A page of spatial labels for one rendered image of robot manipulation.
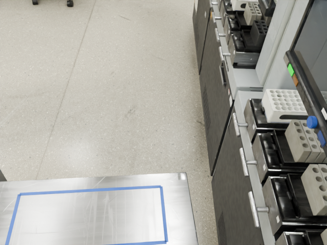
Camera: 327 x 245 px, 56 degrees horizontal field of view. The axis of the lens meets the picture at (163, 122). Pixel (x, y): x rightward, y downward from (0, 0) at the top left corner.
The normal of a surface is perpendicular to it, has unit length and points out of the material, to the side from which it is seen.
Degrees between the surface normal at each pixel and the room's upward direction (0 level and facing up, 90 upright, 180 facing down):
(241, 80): 0
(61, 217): 0
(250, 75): 0
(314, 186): 90
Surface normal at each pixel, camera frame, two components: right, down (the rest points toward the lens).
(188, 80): 0.05, -0.68
